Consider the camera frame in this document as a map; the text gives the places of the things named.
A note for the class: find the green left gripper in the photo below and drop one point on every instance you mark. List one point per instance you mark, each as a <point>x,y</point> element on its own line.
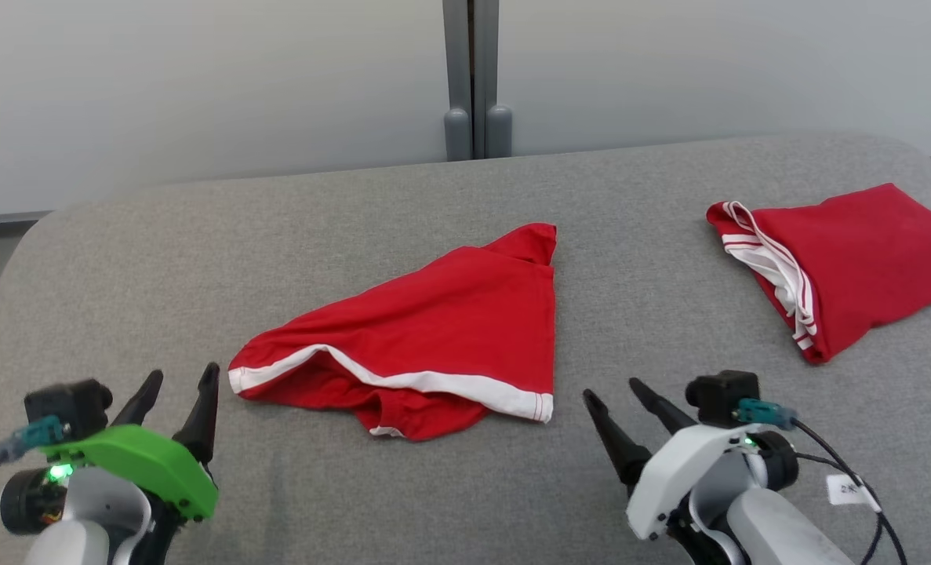
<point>143,459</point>

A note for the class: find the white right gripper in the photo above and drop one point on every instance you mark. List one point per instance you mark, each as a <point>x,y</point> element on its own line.
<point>677,471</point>

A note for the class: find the red white-trimmed shorts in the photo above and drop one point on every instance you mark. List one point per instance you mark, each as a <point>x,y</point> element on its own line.
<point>449,329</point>

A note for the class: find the red white basketball jersey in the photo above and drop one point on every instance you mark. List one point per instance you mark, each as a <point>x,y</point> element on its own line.
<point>865,259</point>

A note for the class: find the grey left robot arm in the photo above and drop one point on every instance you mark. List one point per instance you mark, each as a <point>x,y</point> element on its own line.
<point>89,518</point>

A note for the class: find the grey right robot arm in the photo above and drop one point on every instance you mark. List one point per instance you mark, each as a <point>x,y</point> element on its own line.
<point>779,534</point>

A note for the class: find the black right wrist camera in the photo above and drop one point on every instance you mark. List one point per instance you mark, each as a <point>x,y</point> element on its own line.
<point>720,396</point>

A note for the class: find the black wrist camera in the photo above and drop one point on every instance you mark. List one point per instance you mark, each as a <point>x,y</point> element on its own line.
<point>720,396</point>
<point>69,404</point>

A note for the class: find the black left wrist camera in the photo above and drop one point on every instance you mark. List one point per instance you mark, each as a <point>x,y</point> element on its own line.
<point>69,404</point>

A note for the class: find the grey partition post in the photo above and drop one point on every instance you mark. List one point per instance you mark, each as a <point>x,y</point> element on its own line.
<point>477,71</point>

